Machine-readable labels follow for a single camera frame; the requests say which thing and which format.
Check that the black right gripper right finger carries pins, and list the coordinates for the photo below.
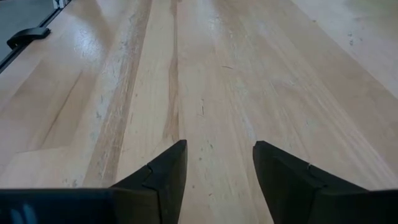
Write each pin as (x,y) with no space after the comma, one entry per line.
(295,199)

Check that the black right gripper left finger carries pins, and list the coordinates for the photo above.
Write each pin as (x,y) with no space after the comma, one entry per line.
(155,199)

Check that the black table clamp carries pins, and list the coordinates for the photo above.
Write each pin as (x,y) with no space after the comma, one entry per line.
(28,34)

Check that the black aluminium table frame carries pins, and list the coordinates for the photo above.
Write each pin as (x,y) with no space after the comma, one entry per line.
(5,62)

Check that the silver metal bracket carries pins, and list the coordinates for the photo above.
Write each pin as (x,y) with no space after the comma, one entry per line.
(59,3)

